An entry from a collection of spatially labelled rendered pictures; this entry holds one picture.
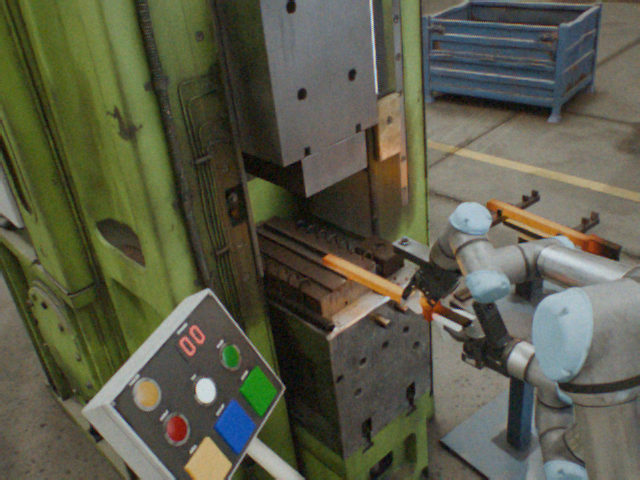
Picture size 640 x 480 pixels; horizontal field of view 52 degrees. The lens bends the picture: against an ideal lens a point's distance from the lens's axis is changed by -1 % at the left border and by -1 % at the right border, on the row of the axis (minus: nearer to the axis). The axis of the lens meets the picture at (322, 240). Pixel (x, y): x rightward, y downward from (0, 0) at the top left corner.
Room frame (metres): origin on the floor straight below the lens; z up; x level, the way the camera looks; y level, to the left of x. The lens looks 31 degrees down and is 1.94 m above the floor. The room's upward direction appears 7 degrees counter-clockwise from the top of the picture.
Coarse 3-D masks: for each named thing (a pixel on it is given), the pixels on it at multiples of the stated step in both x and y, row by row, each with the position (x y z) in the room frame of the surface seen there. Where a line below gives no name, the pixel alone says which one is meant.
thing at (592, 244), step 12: (492, 204) 1.73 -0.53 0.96; (504, 204) 1.72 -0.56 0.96; (516, 216) 1.66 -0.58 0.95; (528, 216) 1.63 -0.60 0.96; (540, 228) 1.59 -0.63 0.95; (552, 228) 1.56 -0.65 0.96; (564, 228) 1.55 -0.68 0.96; (576, 240) 1.49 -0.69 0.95; (588, 240) 1.46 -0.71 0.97; (600, 240) 1.45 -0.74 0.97; (588, 252) 1.46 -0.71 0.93; (600, 252) 1.44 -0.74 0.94; (612, 252) 1.41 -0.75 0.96
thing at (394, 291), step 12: (336, 264) 1.44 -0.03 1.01; (348, 264) 1.43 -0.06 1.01; (360, 276) 1.37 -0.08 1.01; (372, 276) 1.36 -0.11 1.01; (372, 288) 1.33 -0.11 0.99; (384, 288) 1.30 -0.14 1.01; (396, 288) 1.29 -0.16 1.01; (396, 300) 1.27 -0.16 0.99; (420, 300) 1.23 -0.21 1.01; (432, 312) 1.19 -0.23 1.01; (444, 312) 1.17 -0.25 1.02; (456, 312) 1.16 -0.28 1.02
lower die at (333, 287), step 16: (256, 224) 1.72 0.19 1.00; (272, 224) 1.72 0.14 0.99; (288, 224) 1.71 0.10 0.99; (272, 240) 1.62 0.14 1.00; (304, 240) 1.59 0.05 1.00; (320, 240) 1.59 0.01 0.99; (272, 256) 1.54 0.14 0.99; (288, 256) 1.53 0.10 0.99; (304, 256) 1.51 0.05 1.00; (352, 256) 1.49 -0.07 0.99; (272, 272) 1.48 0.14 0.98; (288, 272) 1.47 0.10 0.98; (304, 272) 1.44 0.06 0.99; (320, 272) 1.43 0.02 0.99; (336, 272) 1.41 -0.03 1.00; (304, 288) 1.39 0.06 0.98; (320, 288) 1.38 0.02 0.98; (336, 288) 1.36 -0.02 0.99; (352, 288) 1.39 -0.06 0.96; (368, 288) 1.43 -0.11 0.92; (320, 304) 1.32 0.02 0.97; (336, 304) 1.35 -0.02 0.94
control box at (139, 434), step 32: (192, 320) 1.03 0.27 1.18; (224, 320) 1.08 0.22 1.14; (160, 352) 0.94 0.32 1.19; (256, 352) 1.07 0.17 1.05; (128, 384) 0.85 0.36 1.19; (160, 384) 0.89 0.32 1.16; (192, 384) 0.93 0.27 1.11; (224, 384) 0.97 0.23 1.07; (96, 416) 0.82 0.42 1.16; (128, 416) 0.81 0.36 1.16; (160, 416) 0.84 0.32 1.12; (192, 416) 0.88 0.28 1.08; (256, 416) 0.96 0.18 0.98; (128, 448) 0.80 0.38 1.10; (160, 448) 0.80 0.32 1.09; (192, 448) 0.83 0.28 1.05; (224, 448) 0.87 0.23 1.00
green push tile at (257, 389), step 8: (256, 368) 1.03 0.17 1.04; (248, 376) 1.01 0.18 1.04; (256, 376) 1.02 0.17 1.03; (264, 376) 1.03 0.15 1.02; (248, 384) 0.99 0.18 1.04; (256, 384) 1.00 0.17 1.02; (264, 384) 1.02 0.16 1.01; (272, 384) 1.03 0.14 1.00; (240, 392) 0.97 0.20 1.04; (248, 392) 0.98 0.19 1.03; (256, 392) 0.99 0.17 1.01; (264, 392) 1.00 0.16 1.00; (272, 392) 1.01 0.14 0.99; (248, 400) 0.97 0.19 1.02; (256, 400) 0.98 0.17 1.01; (264, 400) 0.99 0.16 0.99; (256, 408) 0.96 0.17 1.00; (264, 408) 0.97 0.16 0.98
